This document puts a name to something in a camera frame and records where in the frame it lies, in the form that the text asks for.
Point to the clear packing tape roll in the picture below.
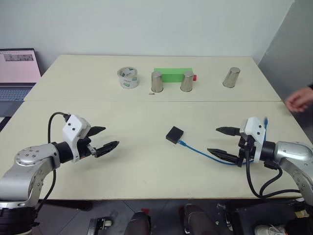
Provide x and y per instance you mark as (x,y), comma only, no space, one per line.
(128,79)

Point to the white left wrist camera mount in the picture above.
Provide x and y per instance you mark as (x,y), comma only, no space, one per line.
(71,129)

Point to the steel cup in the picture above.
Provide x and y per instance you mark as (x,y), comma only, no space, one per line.
(187,82)
(157,82)
(231,77)

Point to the open laptop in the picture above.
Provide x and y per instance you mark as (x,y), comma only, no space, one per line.
(17,71)

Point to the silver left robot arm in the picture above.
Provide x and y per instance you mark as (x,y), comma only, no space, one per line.
(29,156)

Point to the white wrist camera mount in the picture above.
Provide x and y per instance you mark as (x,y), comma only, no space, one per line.
(71,129)
(255,132)

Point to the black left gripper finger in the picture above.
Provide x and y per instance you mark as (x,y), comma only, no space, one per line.
(107,148)
(97,130)

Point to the dark rounded shape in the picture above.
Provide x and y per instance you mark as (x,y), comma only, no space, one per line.
(140,224)
(198,219)

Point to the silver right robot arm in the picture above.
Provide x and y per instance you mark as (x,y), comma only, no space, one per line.
(291,149)

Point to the black floor equipment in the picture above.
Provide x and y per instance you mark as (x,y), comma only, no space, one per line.
(259,216)

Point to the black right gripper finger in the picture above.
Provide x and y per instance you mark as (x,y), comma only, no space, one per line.
(228,130)
(223,155)

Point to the black metal floor bracket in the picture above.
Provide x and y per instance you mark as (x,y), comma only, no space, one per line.
(100,225)

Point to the grey partition panel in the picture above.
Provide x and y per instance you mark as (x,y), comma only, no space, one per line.
(291,49)

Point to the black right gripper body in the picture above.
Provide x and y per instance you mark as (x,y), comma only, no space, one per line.
(246,148)

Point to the black table leg bar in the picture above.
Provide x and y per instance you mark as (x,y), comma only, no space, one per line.
(71,205)

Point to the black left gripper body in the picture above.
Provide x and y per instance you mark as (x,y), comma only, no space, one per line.
(84,148)

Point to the red cap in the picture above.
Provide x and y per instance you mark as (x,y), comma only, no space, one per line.
(195,77)

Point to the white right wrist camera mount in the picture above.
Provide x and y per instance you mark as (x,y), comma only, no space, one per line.
(255,132)

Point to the white sneaker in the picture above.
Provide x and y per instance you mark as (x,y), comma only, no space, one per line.
(269,230)

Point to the small black box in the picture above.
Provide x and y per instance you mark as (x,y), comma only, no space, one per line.
(174,134)

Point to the green box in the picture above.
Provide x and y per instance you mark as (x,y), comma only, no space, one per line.
(172,76)

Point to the person's bare hand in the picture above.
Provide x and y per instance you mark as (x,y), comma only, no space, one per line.
(299,99)

